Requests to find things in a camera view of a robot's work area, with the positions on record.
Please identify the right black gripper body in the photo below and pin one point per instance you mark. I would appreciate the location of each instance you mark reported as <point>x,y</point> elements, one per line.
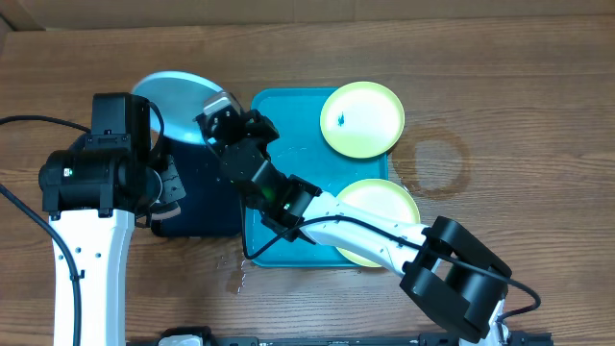
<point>267,130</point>

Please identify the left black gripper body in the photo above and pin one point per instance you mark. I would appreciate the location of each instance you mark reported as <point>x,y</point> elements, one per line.
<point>172,186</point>

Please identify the light blue plate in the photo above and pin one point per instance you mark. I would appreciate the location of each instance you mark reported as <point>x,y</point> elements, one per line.
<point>180,97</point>

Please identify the yellow-green plate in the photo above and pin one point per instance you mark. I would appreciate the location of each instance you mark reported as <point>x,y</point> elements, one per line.
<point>383,198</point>
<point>362,120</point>

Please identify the dark sponge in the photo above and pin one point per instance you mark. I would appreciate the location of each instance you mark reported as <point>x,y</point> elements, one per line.
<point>161,212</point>

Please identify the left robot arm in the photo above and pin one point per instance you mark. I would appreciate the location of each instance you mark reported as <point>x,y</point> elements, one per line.
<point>94,194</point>

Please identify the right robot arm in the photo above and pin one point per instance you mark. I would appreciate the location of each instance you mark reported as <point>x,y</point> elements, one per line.
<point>454,279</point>

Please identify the black plastic tray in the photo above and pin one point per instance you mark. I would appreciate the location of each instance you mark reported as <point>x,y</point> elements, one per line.
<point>211,206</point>

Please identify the teal plastic tray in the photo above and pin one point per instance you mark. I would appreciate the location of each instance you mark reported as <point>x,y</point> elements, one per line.
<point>301,150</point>

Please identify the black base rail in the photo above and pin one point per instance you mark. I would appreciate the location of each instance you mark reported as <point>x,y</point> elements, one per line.
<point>204,337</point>

